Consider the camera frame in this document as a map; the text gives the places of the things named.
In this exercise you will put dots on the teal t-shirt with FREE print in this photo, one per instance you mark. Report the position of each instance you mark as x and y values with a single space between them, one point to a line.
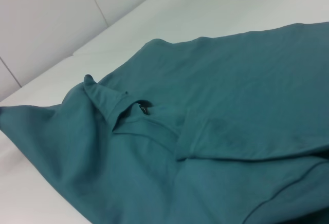
205 118

